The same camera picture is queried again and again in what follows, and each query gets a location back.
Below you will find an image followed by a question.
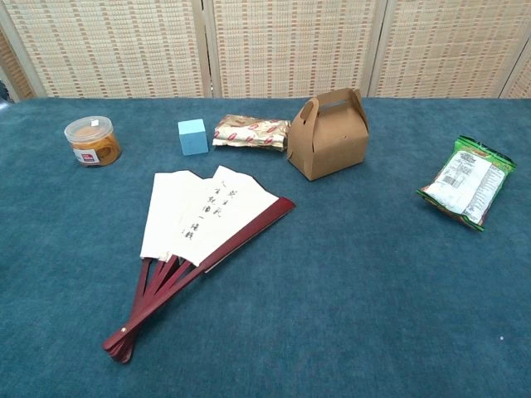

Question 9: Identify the light blue cube block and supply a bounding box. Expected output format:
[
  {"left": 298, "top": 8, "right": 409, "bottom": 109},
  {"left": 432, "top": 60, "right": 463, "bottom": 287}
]
[{"left": 178, "top": 119, "right": 209, "bottom": 157}]

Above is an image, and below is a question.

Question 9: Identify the clear plastic jar of snacks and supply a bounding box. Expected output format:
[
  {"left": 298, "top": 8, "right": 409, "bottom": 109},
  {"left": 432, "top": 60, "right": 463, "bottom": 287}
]
[{"left": 63, "top": 116, "right": 123, "bottom": 168}]

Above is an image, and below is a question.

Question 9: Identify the brown kraft gable box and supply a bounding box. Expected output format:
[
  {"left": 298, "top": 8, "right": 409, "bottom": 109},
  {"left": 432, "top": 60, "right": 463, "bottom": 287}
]
[{"left": 286, "top": 87, "right": 370, "bottom": 182}]

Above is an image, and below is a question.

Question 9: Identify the green white snack bag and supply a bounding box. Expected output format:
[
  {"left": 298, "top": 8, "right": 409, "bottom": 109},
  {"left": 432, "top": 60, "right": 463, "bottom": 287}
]
[{"left": 416, "top": 134, "right": 518, "bottom": 232}]

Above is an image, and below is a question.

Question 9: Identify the gold foil snack packet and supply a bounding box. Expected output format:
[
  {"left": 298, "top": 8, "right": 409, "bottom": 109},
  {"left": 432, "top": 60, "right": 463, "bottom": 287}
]
[{"left": 212, "top": 114, "right": 292, "bottom": 153}]

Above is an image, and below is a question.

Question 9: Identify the blue felt table cover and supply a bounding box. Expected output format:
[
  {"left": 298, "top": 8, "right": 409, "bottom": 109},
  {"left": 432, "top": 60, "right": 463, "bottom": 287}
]
[{"left": 0, "top": 97, "right": 531, "bottom": 398}]

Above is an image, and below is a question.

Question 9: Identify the woven bamboo screen panel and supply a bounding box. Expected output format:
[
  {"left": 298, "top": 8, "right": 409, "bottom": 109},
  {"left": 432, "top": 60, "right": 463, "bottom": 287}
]
[
  {"left": 205, "top": 0, "right": 389, "bottom": 100},
  {"left": 0, "top": 24, "right": 37, "bottom": 103},
  {"left": 499, "top": 51, "right": 531, "bottom": 100},
  {"left": 367, "top": 0, "right": 531, "bottom": 100},
  {"left": 0, "top": 0, "right": 212, "bottom": 100}
]

